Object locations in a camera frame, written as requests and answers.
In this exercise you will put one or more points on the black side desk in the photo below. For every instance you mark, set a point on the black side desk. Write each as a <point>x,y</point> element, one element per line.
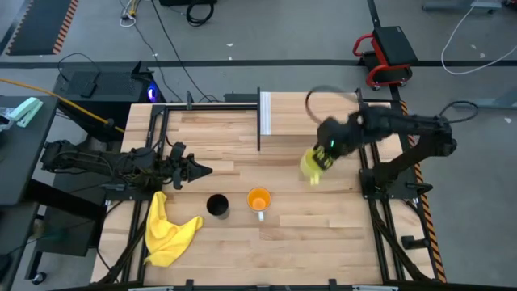
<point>24,161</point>

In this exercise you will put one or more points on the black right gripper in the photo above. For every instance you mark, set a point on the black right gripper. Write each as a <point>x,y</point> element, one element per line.
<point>341,135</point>

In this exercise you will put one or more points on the yellow mug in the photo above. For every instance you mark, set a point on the yellow mug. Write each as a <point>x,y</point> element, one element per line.
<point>307,166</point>

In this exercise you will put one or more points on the orange black hazard tape strip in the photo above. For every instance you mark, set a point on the orange black hazard tape strip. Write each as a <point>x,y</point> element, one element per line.
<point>428,226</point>

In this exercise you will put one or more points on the white mug with orange inside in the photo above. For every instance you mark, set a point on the white mug with orange inside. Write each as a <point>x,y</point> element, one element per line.
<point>259,199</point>

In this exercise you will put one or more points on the black computer tower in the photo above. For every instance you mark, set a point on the black computer tower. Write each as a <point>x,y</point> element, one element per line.
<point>117,85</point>

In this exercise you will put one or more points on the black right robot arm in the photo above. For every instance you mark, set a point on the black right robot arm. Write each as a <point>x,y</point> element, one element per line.
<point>424,125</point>

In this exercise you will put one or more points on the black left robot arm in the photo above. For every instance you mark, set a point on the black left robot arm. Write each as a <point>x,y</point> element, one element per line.
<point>101,159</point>

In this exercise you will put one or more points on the yellow cloth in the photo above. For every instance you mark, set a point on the yellow cloth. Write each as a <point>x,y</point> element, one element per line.
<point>165,238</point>

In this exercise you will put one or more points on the red and black rolling stool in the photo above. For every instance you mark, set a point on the red and black rolling stool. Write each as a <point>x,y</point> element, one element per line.
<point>393,44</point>

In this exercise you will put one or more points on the black floor mat orange stripes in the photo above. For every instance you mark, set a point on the black floor mat orange stripes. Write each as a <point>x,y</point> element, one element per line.
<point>38,24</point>

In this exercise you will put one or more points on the mint green stapler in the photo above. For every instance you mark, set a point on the mint green stapler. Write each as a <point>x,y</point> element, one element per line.
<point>26,111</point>

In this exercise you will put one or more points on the tall black cup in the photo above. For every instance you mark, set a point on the tall black cup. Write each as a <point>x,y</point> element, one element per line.
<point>218,205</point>

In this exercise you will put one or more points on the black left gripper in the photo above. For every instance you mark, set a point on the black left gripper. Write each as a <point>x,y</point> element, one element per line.
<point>179,167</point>

